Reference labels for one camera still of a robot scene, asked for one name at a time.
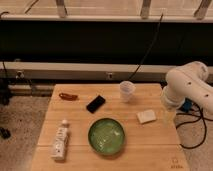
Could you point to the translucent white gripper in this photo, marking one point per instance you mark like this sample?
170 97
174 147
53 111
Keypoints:
168 116

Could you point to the green ceramic bowl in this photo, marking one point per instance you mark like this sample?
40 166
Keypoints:
106 136

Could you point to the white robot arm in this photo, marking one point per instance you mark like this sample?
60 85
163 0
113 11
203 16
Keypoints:
188 82

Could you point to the blue box on floor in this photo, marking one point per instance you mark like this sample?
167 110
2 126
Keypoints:
186 105

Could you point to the white sponge block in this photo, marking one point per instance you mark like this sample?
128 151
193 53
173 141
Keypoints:
146 116

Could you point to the clear plastic cup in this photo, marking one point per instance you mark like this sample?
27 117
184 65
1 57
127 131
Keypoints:
127 90

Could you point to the black rectangular phone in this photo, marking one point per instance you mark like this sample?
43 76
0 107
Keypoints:
95 104

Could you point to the red-brown sausage toy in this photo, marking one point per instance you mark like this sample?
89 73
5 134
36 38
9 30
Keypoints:
68 97

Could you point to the white tube bottle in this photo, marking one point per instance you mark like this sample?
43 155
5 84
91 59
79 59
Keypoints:
59 144

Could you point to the black object on floor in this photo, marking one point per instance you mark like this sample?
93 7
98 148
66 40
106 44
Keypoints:
4 133

